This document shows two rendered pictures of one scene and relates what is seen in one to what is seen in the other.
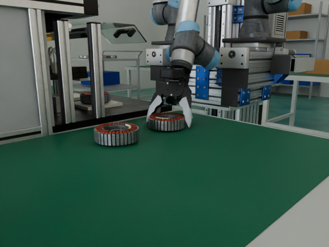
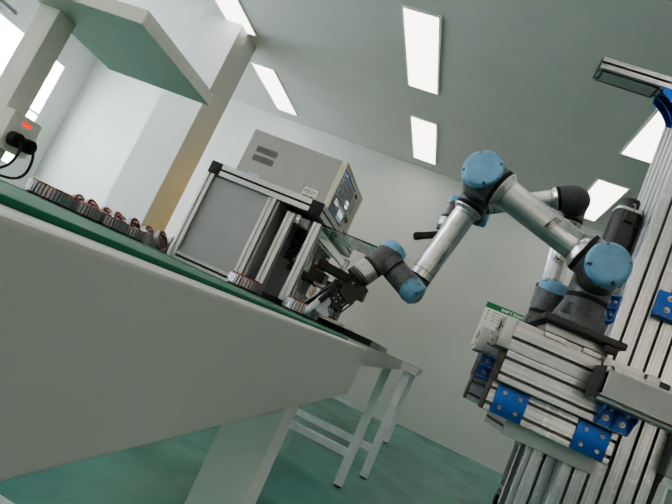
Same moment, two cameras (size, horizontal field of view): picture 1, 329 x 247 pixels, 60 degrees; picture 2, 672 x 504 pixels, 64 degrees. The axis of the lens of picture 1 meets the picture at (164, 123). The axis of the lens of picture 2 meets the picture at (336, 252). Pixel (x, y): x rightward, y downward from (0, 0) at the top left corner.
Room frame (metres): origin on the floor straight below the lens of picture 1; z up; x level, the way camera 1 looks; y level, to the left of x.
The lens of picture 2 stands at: (0.00, -1.35, 0.75)
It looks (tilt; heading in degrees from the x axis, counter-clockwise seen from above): 8 degrees up; 57
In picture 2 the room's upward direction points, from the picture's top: 24 degrees clockwise
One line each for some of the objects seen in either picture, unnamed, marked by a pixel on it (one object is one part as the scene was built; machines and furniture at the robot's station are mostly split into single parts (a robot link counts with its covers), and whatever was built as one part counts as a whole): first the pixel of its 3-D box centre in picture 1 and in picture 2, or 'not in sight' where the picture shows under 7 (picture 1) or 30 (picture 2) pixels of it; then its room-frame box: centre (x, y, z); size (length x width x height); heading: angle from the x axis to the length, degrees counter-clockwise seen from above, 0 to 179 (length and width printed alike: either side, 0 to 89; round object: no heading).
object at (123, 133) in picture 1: (116, 133); (245, 283); (0.69, 0.12, 0.77); 0.11 x 0.11 x 0.04
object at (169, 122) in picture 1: (166, 121); (301, 308); (0.82, -0.01, 0.77); 0.11 x 0.11 x 0.04
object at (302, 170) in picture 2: not in sight; (302, 188); (0.96, 0.59, 1.22); 0.44 x 0.39 x 0.20; 44
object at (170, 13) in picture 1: (176, 12); (550, 297); (1.79, -0.07, 1.20); 0.13 x 0.12 x 0.14; 38
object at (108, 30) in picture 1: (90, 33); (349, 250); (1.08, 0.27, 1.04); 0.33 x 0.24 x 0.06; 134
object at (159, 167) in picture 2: not in sight; (164, 160); (1.33, 4.64, 1.65); 0.50 x 0.45 x 3.30; 134
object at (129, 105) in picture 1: (77, 104); (323, 322); (1.17, 0.36, 0.76); 0.64 x 0.47 x 0.02; 44
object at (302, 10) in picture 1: (299, 10); not in sight; (6.75, -3.00, 1.90); 0.40 x 0.36 x 0.24; 135
